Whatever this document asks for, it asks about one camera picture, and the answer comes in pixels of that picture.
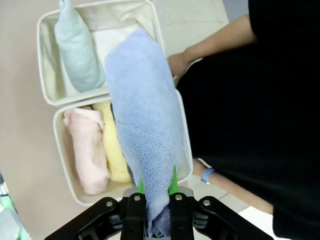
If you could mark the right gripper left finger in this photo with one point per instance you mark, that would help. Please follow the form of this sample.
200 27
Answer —
105 220

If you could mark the light blue towel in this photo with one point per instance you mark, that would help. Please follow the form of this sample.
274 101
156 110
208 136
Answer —
142 112

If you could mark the mint green towel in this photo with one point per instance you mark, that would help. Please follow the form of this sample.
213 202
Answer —
77 57

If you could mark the person's right hand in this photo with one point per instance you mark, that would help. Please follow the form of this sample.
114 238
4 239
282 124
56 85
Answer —
178 65

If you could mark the person in black polo shirt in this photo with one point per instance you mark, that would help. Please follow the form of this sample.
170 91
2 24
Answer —
250 112

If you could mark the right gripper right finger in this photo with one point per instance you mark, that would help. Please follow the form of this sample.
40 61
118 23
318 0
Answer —
212 220

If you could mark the light blue wristband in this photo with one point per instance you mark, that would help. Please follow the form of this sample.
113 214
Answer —
207 175

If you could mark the pink towel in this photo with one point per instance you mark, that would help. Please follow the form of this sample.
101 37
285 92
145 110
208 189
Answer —
87 150

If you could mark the person's left forearm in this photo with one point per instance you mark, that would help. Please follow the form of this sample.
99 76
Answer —
240 192

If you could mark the person's left hand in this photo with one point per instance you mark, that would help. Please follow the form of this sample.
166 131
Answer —
198 170

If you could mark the cream fabric storage bin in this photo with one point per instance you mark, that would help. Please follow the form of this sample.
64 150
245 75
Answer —
50 75
66 162

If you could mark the person's right forearm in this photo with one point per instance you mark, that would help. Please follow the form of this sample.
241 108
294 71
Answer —
220 42

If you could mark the yellow towel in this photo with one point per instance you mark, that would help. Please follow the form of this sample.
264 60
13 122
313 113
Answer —
112 150

